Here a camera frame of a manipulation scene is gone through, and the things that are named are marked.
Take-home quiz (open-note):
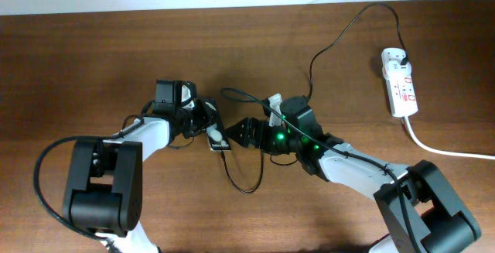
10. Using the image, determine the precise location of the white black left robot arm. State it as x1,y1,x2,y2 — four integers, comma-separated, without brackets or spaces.
63,80,210,252

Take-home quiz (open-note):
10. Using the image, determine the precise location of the white power strip cord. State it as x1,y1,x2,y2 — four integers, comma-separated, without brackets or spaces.
402,115,495,161

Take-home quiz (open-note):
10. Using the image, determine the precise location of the black flip smartphone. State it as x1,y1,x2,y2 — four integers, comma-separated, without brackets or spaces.
201,97,231,152

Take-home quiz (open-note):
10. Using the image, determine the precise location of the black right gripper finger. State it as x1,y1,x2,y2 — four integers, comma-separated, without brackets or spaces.
226,124,255,148
231,117,258,131

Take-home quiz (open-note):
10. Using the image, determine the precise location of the black charging cable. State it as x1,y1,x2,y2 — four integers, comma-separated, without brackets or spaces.
219,2,409,194

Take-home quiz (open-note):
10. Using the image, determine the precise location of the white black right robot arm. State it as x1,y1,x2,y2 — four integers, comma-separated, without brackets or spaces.
226,97,481,252

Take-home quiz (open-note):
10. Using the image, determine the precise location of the white power strip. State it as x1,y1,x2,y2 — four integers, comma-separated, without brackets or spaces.
381,47,419,118

